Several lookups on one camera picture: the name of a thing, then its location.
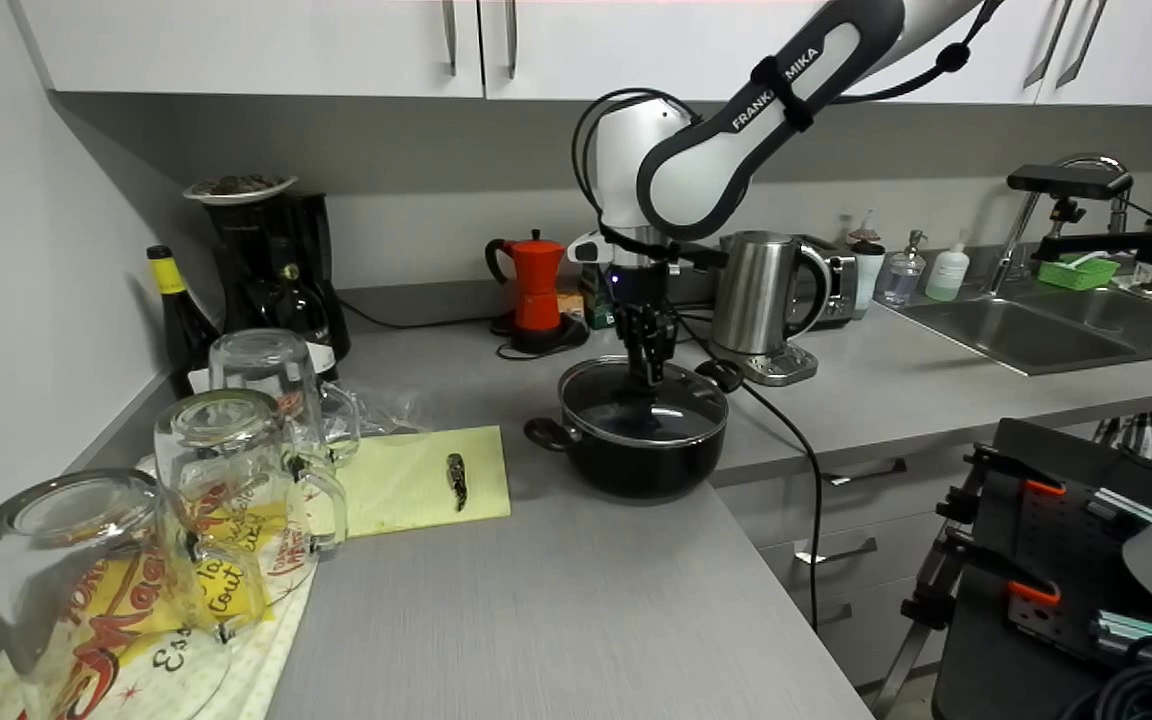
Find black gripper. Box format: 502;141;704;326
612;259;682;404

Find glass lid with black knob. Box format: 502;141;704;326
556;354;734;443

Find black cooking pan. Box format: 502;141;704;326
522;354;735;498

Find green orange snack package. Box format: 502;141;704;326
579;269;617;331

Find black round trivet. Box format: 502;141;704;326
491;314;598;363

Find stainless steel electric kettle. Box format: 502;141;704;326
711;228;833;360

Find silver kettle base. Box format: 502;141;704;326
729;341;826;391

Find red moka pot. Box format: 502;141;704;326
484;228;567;341

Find clear plastic wrap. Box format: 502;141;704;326
347;378;445;438

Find grey base cabinet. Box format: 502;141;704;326
711;397;1007;702

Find clear soap bottle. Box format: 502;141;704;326
885;228;936;314

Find white soap bottle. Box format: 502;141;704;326
925;232;977;306

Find clear glass mug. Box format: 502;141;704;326
151;385;353;631
0;464;250;720
205;325;369;466

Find black coffee maker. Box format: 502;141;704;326
179;167;357;370

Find chrome faucet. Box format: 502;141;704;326
980;184;1048;299

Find steel kitchen sink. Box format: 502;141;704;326
905;284;1152;378

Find green sponge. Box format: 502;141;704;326
1037;253;1128;294

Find dark wine bottle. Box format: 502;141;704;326
146;239;219;399

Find printed kitchen towel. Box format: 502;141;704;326
0;525;327;720

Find white upper cabinet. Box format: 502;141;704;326
10;0;1152;110

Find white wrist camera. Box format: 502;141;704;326
565;232;634;277

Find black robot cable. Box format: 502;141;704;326
664;306;833;631

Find silver drawer handle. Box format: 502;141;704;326
793;535;885;570
826;455;913;492

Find black equipment frame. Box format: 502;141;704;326
871;417;1152;670

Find black camera on stand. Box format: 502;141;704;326
1003;150;1152;271

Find black coiled cable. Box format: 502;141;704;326
1059;651;1152;720

